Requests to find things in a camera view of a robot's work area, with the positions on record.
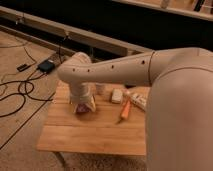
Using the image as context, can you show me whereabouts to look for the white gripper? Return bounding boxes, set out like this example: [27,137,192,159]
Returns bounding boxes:
[69,83,96,113]

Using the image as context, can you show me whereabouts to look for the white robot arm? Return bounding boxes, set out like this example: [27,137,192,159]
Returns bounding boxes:
[58,47,213,171]

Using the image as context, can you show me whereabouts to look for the purple bowl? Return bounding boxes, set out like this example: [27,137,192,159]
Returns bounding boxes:
[76,103,90,114]

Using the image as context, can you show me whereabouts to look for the clear plastic cup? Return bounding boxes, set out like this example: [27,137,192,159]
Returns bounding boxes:
[95,83,105,95]

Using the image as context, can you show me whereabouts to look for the white sponge block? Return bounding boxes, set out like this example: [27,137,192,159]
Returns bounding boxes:
[111,89,123,104]

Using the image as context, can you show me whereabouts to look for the wooden table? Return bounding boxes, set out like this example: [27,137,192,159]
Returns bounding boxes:
[37,82,146,155]

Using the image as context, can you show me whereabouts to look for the black power adapter box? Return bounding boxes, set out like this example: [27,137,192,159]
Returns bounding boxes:
[37,60,55,73]

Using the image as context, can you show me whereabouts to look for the small black device on floor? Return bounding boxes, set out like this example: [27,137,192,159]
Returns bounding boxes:
[17,64,30,72]

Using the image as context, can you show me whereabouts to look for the long wooden shelf rail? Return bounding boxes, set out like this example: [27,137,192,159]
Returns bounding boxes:
[0,6,152,56]

